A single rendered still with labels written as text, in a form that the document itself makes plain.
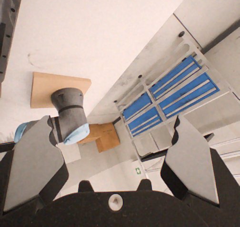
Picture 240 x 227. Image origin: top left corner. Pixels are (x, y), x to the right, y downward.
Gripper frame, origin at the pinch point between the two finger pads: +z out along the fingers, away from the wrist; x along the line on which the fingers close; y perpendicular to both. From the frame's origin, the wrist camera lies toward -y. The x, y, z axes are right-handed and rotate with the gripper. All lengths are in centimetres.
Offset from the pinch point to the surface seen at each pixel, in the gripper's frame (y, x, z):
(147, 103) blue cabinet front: 81, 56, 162
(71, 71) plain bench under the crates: 4.2, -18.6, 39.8
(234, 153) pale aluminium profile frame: 89, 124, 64
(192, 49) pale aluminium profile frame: -4, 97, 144
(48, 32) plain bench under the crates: -9.4, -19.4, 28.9
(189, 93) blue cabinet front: 47, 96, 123
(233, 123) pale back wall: 97, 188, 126
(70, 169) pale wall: 283, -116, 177
